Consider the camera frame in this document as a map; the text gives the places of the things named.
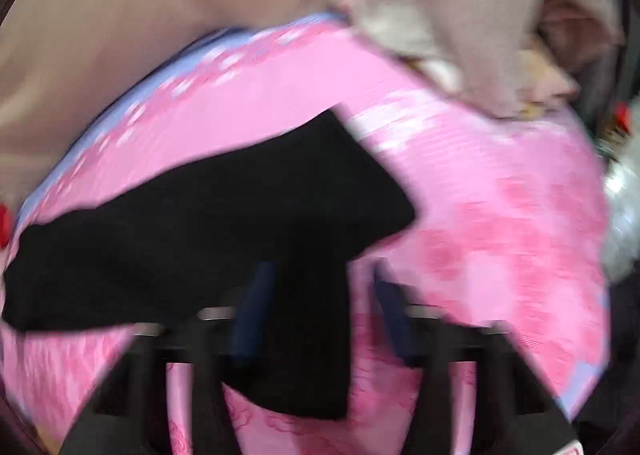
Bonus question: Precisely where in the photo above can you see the black pants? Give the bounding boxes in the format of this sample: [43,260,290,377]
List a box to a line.
[2,111,416,420]

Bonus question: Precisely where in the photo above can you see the floral pastel blanket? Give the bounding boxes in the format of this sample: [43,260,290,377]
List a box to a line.
[354,0,622,119]

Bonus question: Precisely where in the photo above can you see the white cat face pillow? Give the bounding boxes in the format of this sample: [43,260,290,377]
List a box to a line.
[0,202,14,250]

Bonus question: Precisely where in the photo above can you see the beige curtain cloth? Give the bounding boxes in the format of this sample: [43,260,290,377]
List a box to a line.
[0,0,622,196]

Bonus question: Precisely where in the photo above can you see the pink rose-print bed sheet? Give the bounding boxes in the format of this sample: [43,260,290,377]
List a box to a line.
[1,15,610,454]

